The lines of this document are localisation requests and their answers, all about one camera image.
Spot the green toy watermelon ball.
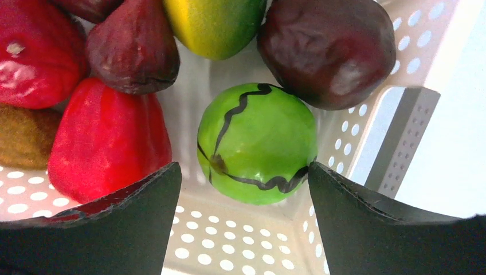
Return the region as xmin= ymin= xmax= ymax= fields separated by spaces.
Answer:
xmin=197 ymin=83 xmax=318 ymax=205

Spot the brown toy kiwi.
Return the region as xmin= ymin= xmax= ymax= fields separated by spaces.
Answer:
xmin=1 ymin=104 xmax=62 ymax=170

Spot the yellow green toy mango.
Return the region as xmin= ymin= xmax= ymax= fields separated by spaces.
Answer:
xmin=163 ymin=0 xmax=267 ymax=60

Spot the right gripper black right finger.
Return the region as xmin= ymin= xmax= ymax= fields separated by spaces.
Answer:
xmin=308 ymin=162 xmax=485 ymax=274

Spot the red toy wax apple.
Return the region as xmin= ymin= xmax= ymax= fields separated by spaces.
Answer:
xmin=47 ymin=77 xmax=173 ymax=203

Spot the dark maroon toy fig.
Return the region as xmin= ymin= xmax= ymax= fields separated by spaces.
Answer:
xmin=86 ymin=0 xmax=181 ymax=95

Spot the dark purple toy plum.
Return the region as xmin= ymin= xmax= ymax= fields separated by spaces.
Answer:
xmin=257 ymin=0 xmax=397 ymax=111

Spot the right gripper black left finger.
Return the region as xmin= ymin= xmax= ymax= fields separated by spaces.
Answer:
xmin=1 ymin=162 xmax=182 ymax=274

